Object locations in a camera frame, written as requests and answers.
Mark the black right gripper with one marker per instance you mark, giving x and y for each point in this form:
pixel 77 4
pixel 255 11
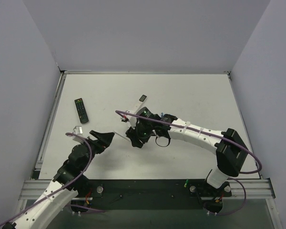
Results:
pixel 135 134

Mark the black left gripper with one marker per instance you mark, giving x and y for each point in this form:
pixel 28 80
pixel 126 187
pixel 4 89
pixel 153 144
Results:
pixel 98 141

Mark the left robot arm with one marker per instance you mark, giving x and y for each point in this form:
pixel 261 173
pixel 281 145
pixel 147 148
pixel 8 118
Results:
pixel 68 182

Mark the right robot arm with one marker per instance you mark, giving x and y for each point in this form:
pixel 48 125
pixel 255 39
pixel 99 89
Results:
pixel 227 146

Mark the black TV remote control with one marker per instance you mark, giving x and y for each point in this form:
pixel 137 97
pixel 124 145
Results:
pixel 81 111

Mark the slim white remote control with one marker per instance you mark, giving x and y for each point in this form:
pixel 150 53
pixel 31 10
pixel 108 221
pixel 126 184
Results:
pixel 139 103

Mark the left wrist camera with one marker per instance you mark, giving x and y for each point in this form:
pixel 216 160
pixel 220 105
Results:
pixel 77 133

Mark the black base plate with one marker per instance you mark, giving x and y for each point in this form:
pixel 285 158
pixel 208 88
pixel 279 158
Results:
pixel 149 194

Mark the aluminium frame rail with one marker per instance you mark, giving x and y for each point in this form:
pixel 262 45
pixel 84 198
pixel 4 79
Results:
pixel 255 189

